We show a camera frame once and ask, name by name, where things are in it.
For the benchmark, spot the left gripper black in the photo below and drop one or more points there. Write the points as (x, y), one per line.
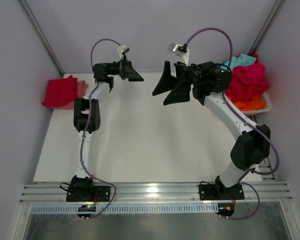
(131, 74)

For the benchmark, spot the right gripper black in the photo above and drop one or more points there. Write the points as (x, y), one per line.
(181, 92)

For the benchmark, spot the magenta t shirt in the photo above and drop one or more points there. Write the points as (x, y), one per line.
(247, 82)

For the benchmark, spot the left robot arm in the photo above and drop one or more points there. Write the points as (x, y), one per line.
(87, 121)

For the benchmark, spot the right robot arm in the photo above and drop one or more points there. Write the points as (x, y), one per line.
(252, 142)

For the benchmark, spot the folded salmon pink t shirt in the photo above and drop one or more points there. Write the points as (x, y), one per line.
(82, 87)

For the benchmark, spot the folded red t shirt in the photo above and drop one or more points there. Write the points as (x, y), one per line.
(60, 92)

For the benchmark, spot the turquoise t shirt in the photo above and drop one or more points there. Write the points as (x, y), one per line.
(242, 60)

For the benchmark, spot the white plastic basket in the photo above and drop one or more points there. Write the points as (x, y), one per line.
(260, 110)

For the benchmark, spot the orange t shirt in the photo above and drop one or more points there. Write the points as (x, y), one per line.
(254, 104)

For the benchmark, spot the red t shirt in basket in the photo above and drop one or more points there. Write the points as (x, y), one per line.
(256, 58)

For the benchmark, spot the right black connector board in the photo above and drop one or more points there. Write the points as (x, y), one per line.
(225, 211)

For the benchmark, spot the black connector board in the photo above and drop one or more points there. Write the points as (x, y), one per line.
(85, 211)
(225, 211)

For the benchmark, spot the left black connector board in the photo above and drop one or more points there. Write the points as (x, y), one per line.
(85, 211)

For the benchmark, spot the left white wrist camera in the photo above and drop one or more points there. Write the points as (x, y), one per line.
(122, 51)

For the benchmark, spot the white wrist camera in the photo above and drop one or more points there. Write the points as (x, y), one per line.
(181, 51)
(122, 51)

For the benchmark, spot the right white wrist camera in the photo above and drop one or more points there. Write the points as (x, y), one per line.
(181, 51)

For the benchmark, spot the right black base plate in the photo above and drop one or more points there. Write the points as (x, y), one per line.
(217, 191)

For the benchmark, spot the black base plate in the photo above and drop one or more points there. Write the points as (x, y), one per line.
(96, 193)
(217, 191)

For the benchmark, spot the left aluminium corner post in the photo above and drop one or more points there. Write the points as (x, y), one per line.
(41, 35)

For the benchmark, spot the aluminium corner post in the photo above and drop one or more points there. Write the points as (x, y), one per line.
(41, 35)
(266, 26)

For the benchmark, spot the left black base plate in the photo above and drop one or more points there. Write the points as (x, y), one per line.
(96, 193)

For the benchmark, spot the right aluminium corner post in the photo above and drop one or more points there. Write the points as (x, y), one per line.
(266, 26)

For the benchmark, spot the aluminium front rail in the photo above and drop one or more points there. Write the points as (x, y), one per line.
(160, 193)

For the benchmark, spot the slotted white cable duct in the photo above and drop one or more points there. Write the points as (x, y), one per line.
(136, 208)

